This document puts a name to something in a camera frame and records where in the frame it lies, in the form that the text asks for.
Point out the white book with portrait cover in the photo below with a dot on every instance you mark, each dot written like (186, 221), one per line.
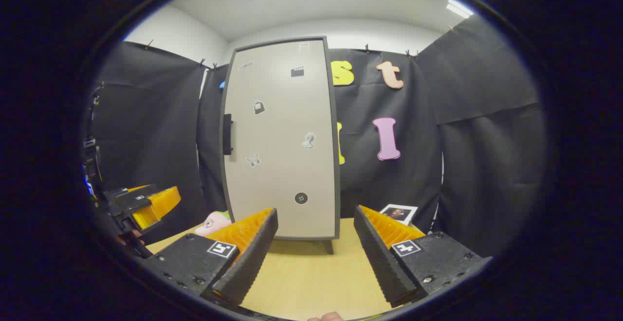
(399, 213)

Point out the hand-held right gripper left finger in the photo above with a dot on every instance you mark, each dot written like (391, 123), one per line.
(246, 262)

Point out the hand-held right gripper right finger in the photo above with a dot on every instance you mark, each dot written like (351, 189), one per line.
(387, 267)

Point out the dark grey cabinet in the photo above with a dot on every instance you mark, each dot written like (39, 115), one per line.
(331, 245)

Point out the black backdrop cloth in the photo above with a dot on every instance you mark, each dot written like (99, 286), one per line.
(486, 165)

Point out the pink plush toy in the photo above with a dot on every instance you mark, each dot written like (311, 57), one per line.
(213, 223)

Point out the ceiling light panel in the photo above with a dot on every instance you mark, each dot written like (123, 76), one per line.
(460, 8)

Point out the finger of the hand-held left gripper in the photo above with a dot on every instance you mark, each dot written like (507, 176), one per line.
(129, 192)
(163, 204)

